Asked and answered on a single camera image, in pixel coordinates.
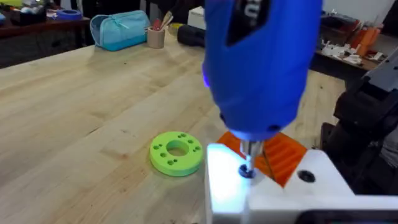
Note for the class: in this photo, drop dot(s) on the blue electric screwdriver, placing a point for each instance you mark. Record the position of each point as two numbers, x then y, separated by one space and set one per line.
261 71

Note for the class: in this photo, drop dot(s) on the dark wooden side table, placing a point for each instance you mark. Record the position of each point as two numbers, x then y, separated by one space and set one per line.
37 29

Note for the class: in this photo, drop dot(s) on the blue tape roll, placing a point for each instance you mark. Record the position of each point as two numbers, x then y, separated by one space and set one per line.
69 14

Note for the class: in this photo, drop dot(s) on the heap of orange parts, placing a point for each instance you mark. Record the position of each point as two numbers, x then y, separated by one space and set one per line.
367 39

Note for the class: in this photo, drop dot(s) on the beige cup with utensils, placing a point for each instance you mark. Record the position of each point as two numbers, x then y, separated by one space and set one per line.
156 38

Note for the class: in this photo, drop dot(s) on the black cylindrical case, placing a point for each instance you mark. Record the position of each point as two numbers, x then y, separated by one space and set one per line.
191 35

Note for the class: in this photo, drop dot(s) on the white box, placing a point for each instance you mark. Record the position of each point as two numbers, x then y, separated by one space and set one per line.
197 18

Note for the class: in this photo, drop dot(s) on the green disc with holes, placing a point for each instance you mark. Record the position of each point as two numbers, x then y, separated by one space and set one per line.
186 163

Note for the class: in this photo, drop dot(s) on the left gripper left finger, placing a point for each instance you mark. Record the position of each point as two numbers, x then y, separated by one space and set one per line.
222 186

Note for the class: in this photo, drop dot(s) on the teal zip bag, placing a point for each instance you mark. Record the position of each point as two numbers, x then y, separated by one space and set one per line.
121 31

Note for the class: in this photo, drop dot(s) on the heap of white parts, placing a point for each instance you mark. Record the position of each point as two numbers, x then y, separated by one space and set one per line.
340 53

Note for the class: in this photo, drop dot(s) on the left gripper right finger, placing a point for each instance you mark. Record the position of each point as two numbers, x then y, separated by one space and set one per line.
298 199

